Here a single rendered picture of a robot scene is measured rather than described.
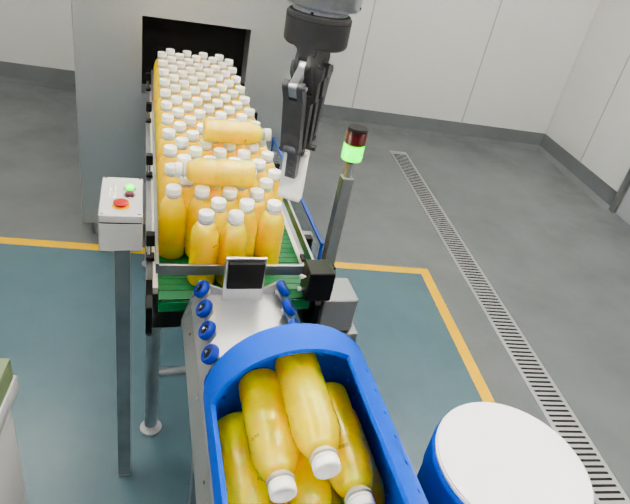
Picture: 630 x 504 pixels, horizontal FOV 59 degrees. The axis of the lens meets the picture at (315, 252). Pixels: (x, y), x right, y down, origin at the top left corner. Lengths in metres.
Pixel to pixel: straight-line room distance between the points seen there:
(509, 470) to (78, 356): 1.94
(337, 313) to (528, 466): 0.73
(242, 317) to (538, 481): 0.72
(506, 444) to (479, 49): 4.95
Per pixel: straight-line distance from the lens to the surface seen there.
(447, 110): 5.88
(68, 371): 2.56
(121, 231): 1.41
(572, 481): 1.14
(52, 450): 2.31
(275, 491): 0.82
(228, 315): 1.37
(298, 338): 0.87
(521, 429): 1.17
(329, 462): 0.80
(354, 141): 1.66
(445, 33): 5.64
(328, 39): 0.65
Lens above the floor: 1.80
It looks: 32 degrees down
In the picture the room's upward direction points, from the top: 12 degrees clockwise
